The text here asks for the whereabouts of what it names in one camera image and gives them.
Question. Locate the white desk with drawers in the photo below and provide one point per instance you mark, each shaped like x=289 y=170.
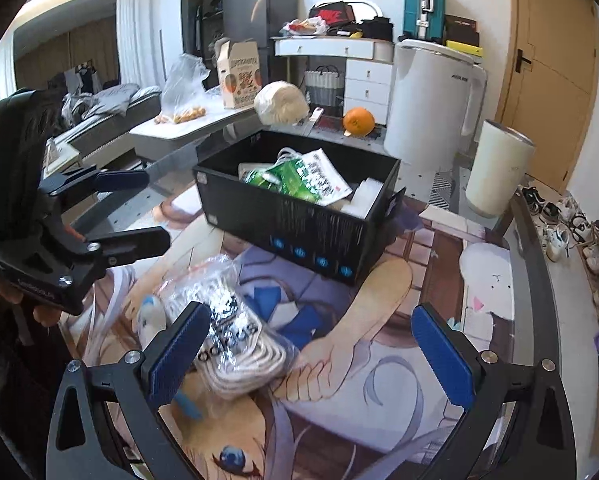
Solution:
x=364 y=80

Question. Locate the snack bag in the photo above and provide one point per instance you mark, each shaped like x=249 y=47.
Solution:
x=304 y=27

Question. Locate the dark shoes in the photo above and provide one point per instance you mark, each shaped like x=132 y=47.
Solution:
x=532 y=195

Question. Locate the yellow box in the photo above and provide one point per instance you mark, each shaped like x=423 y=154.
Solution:
x=467 y=51

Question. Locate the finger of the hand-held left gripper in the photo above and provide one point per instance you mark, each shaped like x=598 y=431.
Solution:
x=124 y=178
x=139 y=240

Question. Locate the bed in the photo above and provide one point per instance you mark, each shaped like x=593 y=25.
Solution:
x=104 y=125

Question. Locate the dark refrigerator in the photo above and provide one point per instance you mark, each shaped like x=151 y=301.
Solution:
x=254 y=15

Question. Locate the white curtain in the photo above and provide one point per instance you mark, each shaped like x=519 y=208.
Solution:
x=144 y=20

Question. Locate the teal suitcase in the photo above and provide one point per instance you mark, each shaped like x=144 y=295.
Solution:
x=423 y=2

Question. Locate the wooden door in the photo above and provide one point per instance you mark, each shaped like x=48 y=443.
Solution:
x=554 y=85

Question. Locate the red and black bag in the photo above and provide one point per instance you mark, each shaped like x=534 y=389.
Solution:
x=329 y=15

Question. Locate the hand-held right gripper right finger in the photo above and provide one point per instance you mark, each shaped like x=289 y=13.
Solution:
x=442 y=355

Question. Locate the white sneakers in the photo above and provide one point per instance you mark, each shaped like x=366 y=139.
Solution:
x=557 y=240

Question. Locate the printed desk mat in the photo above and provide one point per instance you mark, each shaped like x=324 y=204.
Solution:
x=379 y=360

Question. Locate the person's left hand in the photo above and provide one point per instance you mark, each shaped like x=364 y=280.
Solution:
x=44 y=315

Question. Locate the white black-printed packet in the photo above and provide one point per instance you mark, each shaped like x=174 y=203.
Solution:
x=324 y=175

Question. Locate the white bucket-shaped appliance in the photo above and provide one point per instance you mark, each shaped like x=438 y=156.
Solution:
x=429 y=110

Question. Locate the white wrapped round bundle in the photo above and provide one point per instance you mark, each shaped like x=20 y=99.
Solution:
x=279 y=102

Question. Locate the cardboard fruit box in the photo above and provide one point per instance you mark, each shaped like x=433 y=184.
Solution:
x=239 y=75

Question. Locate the white side table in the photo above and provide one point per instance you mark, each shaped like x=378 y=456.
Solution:
x=179 y=132

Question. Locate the dark wardrobe shelf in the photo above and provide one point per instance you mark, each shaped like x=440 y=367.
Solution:
x=202 y=10

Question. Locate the clear plastic bag of fruit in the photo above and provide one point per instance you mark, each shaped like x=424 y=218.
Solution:
x=182 y=90

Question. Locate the black storage box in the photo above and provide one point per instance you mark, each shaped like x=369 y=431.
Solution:
x=299 y=225

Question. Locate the white foam pad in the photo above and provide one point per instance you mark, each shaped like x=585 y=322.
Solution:
x=362 y=197

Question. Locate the white tumbler cup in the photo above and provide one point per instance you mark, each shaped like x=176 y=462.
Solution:
x=497 y=175

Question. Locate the grey blanket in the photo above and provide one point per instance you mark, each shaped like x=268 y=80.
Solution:
x=104 y=100

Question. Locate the striped floor rug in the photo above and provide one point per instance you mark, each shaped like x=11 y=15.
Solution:
x=449 y=187

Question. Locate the black boxes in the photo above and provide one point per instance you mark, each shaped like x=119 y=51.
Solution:
x=462 y=30

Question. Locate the orange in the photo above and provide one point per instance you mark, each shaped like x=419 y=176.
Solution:
x=358 y=121

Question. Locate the woven basket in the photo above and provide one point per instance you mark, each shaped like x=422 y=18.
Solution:
x=324 y=87

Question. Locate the green packet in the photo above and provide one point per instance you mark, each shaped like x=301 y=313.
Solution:
x=284 y=175

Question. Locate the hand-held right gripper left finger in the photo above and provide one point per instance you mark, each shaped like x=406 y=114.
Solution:
x=179 y=347

